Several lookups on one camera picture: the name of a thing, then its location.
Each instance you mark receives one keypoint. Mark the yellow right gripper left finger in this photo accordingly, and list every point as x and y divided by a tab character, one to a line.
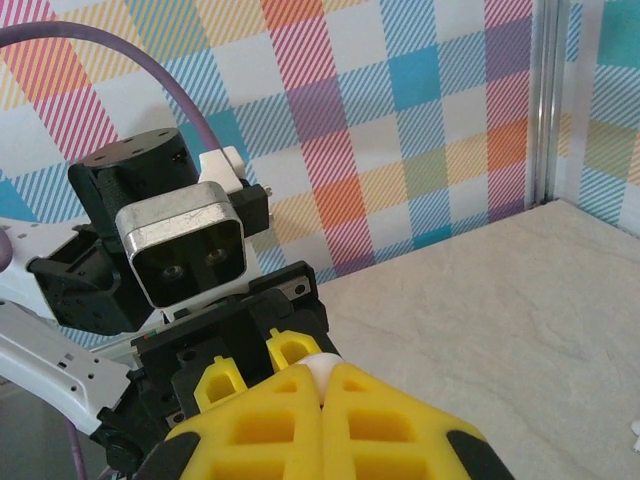
260	445

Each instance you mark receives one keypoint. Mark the round earbud charging case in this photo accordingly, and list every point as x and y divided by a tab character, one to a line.
324	367

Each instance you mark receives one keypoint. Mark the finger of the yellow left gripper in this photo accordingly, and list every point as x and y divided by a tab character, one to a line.
210	390
290	350

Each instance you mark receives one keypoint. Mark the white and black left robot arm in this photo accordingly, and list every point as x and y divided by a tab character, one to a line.
30	350

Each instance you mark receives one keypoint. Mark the aluminium left frame post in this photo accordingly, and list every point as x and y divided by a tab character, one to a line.
547	100

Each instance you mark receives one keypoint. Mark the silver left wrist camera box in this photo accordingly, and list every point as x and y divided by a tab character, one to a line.
175	220

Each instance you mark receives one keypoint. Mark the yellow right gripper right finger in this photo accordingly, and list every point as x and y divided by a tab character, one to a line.
390	450

